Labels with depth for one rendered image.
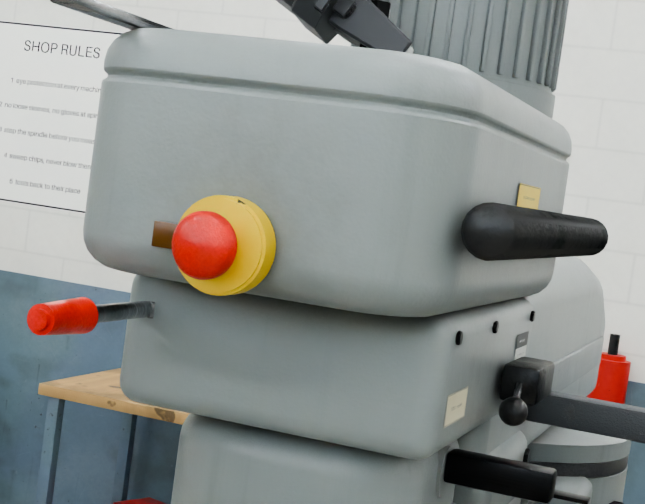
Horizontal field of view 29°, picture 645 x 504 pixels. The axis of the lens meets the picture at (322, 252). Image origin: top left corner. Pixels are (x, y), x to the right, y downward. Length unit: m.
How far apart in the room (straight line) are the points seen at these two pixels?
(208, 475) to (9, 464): 5.30
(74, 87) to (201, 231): 5.29
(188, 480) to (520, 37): 0.49
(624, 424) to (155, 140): 0.60
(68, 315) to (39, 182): 5.27
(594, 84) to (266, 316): 4.39
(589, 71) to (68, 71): 2.40
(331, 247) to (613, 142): 4.45
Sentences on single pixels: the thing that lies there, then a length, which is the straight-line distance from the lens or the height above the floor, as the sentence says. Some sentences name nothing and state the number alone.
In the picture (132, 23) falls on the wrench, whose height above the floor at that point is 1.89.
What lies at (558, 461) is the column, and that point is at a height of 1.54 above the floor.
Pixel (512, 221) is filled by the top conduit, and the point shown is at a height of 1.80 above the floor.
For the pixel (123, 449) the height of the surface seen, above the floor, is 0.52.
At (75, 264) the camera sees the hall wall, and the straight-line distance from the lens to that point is 5.95.
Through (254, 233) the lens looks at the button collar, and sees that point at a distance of 0.74.
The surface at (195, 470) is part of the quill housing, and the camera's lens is 0.94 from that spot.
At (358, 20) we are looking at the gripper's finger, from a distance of 0.95.
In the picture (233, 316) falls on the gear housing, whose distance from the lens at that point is 0.87.
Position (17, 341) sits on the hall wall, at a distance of 6.12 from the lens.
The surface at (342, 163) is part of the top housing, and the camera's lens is 0.74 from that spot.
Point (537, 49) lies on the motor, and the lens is 1.16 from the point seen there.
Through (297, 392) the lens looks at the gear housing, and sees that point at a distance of 0.86.
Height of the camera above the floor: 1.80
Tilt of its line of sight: 3 degrees down
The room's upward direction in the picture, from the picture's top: 8 degrees clockwise
